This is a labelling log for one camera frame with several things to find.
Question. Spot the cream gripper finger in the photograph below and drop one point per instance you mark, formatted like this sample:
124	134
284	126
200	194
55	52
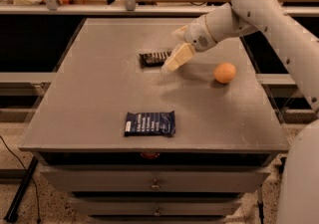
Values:
179	33
180	55

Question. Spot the white rounded gripper body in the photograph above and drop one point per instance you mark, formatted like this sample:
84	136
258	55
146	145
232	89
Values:
196	36

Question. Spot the black chocolate rxbar wrapper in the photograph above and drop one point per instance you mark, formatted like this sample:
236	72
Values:
154	59

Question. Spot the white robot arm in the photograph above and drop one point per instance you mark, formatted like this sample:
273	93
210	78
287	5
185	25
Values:
297	49

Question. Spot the blue blueberry rxbar wrapper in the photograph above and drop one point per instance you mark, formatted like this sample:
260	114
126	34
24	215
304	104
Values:
150	124

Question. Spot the orange round fruit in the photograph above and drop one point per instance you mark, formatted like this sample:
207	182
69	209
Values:
224	73

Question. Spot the grey drawer cabinet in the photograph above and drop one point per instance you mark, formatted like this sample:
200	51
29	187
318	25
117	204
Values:
225	137

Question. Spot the metal shelf rail frame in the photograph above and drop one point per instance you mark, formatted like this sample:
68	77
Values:
173	8

